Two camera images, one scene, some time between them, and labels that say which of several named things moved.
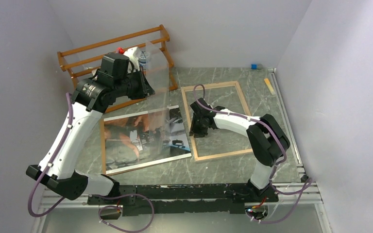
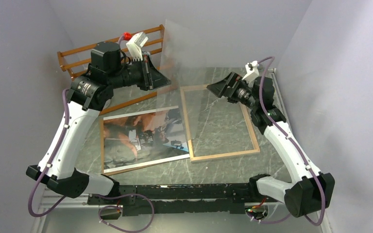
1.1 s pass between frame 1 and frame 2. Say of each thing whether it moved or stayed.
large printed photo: stayed
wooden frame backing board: stayed
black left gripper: moved
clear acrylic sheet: moved
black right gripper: moved
